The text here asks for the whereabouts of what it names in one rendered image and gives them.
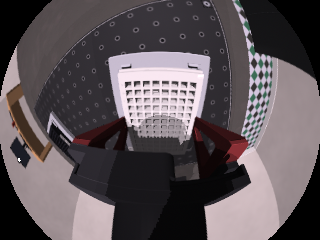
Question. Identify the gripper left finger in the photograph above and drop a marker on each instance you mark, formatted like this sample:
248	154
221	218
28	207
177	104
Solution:
99	136

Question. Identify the black well plate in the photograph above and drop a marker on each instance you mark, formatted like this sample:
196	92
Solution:
58	137

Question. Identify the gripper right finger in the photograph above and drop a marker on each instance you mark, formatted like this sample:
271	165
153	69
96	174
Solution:
229	146

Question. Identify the white well plate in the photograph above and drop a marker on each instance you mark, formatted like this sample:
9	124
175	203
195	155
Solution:
174	84

